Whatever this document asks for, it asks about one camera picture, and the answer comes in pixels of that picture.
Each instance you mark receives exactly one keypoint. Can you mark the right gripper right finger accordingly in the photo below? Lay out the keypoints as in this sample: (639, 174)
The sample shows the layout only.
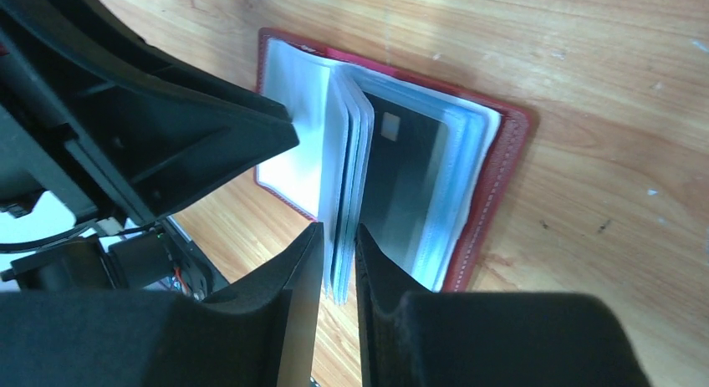
(410, 336)

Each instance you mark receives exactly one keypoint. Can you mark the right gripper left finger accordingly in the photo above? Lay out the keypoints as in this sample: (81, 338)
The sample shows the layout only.
(79, 331)

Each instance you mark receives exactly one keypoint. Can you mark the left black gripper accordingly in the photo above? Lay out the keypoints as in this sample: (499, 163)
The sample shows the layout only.
(113, 126)

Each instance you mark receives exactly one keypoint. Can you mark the dark VIP credit card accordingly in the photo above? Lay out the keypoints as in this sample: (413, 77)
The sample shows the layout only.
(405, 157)

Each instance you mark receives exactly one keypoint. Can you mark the red leather card holder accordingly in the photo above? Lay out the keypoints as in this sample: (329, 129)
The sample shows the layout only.
(323, 178)

